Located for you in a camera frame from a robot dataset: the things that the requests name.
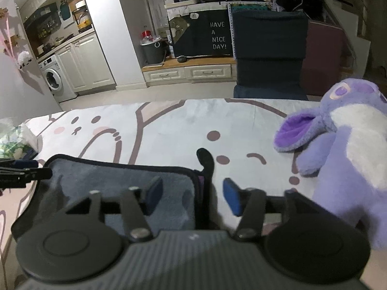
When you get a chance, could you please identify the black range hood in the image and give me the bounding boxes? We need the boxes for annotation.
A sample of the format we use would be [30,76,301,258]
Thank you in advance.
[22,2,60,33]

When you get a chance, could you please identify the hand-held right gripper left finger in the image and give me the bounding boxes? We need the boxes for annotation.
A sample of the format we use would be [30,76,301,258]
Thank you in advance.
[64,176,164,243]

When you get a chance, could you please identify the printed cartoon bed sheet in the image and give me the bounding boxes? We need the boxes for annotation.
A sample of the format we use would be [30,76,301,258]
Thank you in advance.
[0,97,387,290]

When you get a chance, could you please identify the white kitchen cabinet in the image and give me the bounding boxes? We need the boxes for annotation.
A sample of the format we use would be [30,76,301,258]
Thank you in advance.
[54,32,117,95]

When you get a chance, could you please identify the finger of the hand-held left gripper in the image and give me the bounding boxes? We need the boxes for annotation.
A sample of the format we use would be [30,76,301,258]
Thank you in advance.
[0,159,53,189]

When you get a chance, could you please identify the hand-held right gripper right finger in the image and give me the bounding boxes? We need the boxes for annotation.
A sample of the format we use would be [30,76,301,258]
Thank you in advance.
[223,178,336,243]

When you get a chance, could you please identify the dark printed cloth cover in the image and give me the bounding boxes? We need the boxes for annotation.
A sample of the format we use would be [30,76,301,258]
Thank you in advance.
[167,8,233,58]

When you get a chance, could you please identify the white sheep plush magnet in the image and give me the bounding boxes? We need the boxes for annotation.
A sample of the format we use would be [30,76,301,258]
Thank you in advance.
[16,51,33,69]

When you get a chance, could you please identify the grey towel with black trim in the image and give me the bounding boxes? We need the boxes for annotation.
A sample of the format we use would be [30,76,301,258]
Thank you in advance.
[10,148,216,250]

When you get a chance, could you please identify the dark blue chair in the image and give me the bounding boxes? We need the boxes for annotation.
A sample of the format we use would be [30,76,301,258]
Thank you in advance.
[232,8,309,101]

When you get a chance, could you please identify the purple plush toy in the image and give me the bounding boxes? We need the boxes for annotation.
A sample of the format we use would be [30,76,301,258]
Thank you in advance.
[274,78,387,251]

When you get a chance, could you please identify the maroon cabinet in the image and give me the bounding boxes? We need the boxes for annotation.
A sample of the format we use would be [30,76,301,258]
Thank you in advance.
[299,19,355,96]

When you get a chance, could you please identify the grey trash bin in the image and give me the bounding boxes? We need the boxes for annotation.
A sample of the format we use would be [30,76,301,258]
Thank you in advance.
[140,40,169,66]

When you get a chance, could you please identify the teal hanging bag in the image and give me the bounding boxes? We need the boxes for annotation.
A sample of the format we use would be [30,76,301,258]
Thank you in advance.
[60,0,72,22]

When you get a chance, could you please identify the white washing machine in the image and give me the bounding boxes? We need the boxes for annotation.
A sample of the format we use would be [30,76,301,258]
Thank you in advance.
[37,54,78,103]

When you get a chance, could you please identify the white drawer platform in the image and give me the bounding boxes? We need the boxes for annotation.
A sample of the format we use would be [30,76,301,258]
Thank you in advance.
[141,56,237,87]

